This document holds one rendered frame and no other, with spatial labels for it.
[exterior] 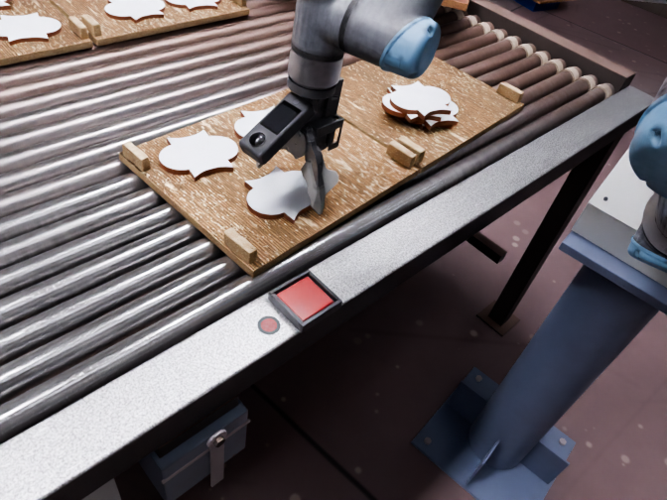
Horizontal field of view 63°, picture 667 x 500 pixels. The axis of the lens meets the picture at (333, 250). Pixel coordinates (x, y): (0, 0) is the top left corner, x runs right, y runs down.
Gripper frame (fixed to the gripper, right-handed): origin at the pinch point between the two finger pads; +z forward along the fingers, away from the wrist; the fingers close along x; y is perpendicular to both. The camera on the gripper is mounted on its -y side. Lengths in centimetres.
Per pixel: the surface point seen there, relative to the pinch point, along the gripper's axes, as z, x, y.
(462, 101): -2, 0, 55
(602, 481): 91, -79, 74
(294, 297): 2.3, -16.5, -13.1
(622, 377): 88, -68, 116
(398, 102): -5.8, 3.7, 33.8
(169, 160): 0.2, 17.4, -10.3
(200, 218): 1.6, 3.8, -14.1
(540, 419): 60, -54, 50
